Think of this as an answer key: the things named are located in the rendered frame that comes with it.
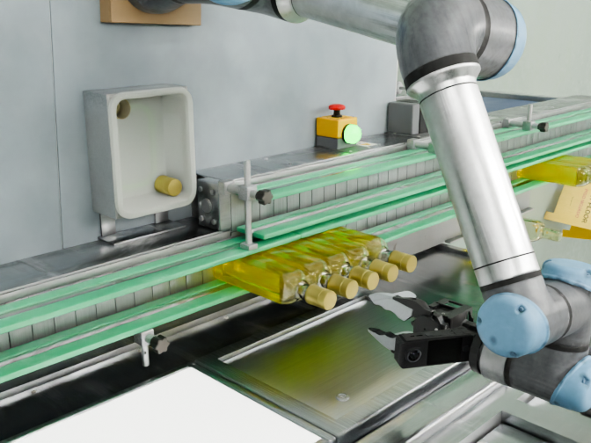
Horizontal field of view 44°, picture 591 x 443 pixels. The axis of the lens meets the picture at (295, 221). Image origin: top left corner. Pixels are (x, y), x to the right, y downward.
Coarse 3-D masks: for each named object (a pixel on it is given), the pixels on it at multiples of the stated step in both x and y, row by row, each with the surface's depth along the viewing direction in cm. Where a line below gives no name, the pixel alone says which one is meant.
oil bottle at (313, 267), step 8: (272, 248) 140; (280, 248) 140; (264, 256) 138; (272, 256) 137; (280, 256) 136; (288, 256) 136; (296, 256) 136; (304, 256) 136; (288, 264) 133; (296, 264) 132; (304, 264) 132; (312, 264) 132; (320, 264) 132; (304, 272) 131; (312, 272) 130; (320, 272) 131; (328, 272) 133; (312, 280) 131
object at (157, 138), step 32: (128, 96) 124; (160, 96) 137; (128, 128) 134; (160, 128) 139; (192, 128) 135; (128, 160) 135; (160, 160) 140; (192, 160) 137; (128, 192) 137; (160, 192) 141; (192, 192) 138
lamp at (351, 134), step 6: (348, 126) 168; (354, 126) 168; (342, 132) 168; (348, 132) 167; (354, 132) 167; (360, 132) 169; (342, 138) 169; (348, 138) 167; (354, 138) 168; (360, 138) 169
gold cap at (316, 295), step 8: (312, 288) 125; (320, 288) 124; (304, 296) 125; (312, 296) 124; (320, 296) 123; (328, 296) 123; (336, 296) 124; (312, 304) 125; (320, 304) 123; (328, 304) 123
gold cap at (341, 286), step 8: (328, 280) 129; (336, 280) 128; (344, 280) 127; (352, 280) 127; (328, 288) 129; (336, 288) 128; (344, 288) 126; (352, 288) 127; (344, 296) 127; (352, 296) 128
